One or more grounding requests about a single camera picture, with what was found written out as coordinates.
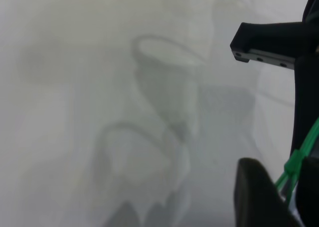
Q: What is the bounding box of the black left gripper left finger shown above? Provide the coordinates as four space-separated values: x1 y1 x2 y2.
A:
235 158 303 227

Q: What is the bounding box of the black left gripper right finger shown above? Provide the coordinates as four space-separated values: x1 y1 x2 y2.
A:
296 156 319 227

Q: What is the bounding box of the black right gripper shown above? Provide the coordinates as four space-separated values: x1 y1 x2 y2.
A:
230 0 319 160

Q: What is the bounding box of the green zipper slider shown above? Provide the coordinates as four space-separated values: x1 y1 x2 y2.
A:
285 149 308 181

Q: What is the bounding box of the clear plastic bag green zipper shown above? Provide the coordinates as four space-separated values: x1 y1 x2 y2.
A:
274 117 319 213

